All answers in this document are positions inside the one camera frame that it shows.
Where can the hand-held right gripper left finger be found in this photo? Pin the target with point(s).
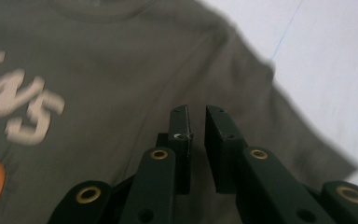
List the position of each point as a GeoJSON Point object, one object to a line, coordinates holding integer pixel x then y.
{"type": "Point", "coordinates": [181, 130]}

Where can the grey-green printed t-shirt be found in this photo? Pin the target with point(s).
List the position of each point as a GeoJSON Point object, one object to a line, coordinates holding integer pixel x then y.
{"type": "Point", "coordinates": [121, 62]}

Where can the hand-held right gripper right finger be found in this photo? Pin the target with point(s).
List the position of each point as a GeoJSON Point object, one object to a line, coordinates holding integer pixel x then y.
{"type": "Point", "coordinates": [222, 146]}

